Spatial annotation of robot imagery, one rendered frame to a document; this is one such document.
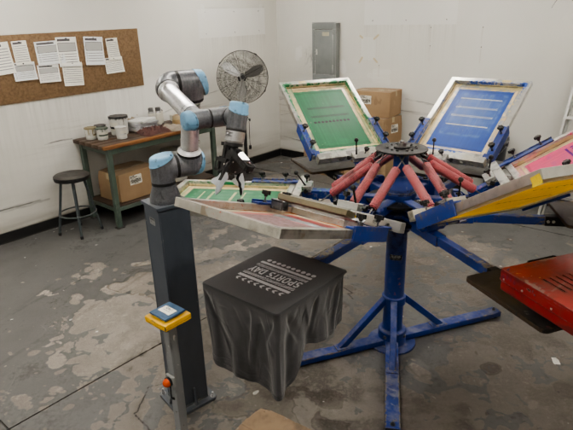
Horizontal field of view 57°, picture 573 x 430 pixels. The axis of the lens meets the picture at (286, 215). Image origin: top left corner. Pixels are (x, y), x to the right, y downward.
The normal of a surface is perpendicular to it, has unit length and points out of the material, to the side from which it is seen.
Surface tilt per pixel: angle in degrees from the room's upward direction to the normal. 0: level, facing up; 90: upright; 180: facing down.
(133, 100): 90
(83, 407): 0
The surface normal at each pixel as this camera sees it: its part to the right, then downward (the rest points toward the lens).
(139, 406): -0.03, -0.93
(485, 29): -0.65, 0.29
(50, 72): 0.76, 0.18
